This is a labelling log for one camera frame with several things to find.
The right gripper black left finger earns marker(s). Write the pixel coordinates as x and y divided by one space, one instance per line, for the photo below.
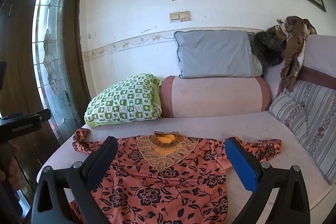
50 201

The orange black floral shirt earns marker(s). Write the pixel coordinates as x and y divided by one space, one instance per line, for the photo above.
165 178

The person's left hand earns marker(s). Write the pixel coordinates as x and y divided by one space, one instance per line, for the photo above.
14 174

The stained glass wooden door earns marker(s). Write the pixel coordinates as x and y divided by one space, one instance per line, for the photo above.
40 44

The pink quilted mattress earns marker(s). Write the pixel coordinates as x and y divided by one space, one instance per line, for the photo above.
248 127

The striped floral pillow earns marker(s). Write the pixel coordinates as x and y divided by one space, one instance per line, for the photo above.
291 114

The striped floral back cushion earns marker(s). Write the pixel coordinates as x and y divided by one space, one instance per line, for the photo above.
319 104

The green white checkered pillow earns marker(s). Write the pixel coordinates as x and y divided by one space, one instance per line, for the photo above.
133 99

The pink bolster cushion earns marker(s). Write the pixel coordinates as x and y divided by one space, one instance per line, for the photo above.
213 97

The dark furry cushion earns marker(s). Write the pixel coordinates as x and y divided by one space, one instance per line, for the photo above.
268 46

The grey blue pillow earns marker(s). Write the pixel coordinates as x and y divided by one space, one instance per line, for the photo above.
216 53

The brown patterned cloth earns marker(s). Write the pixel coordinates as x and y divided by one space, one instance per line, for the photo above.
296 31

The beige wall switch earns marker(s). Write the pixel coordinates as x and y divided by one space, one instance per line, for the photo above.
180 16

